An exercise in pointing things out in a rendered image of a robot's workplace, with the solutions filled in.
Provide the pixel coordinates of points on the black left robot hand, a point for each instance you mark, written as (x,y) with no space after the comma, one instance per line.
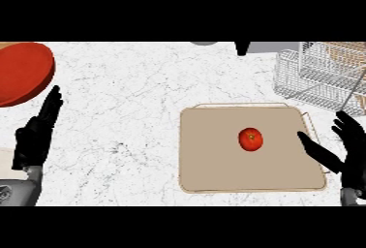
(36,135)

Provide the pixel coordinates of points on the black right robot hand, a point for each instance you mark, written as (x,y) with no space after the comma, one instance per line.
(352,151)

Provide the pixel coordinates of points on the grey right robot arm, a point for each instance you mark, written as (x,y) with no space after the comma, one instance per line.
(350,197)

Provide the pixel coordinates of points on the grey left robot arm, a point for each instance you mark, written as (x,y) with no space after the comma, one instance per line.
(20,190)

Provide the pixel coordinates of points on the red tomato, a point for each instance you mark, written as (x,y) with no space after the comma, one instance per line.
(252,139)

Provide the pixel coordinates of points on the beige tray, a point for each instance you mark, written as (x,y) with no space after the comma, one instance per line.
(249,151)

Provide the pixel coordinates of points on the pale beige board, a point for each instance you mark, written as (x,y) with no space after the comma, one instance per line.
(7,163)

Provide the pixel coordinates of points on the red round plate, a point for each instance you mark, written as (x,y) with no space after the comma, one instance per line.
(21,72)

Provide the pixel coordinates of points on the grey flat appliance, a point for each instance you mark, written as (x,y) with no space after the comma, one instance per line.
(274,46)

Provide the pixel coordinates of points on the grey round object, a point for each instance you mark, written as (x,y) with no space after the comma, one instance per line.
(204,43)

